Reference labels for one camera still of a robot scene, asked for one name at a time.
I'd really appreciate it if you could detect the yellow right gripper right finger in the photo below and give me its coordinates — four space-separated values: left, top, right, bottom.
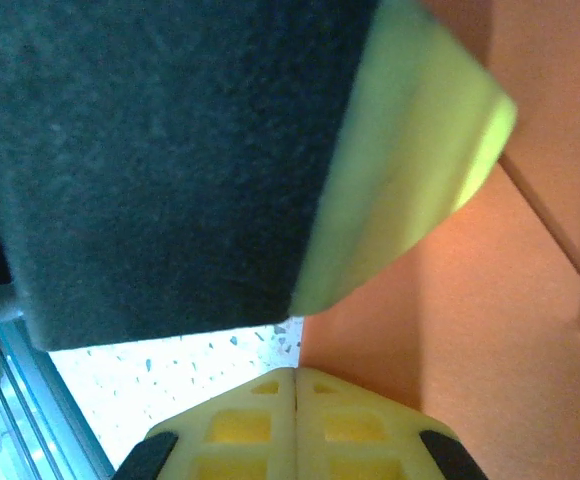
294 367 489 480

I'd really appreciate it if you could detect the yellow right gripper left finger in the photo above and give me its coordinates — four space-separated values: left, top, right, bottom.
119 367 297 480

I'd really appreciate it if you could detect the aluminium front rail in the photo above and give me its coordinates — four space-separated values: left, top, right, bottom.
0 319 119 480

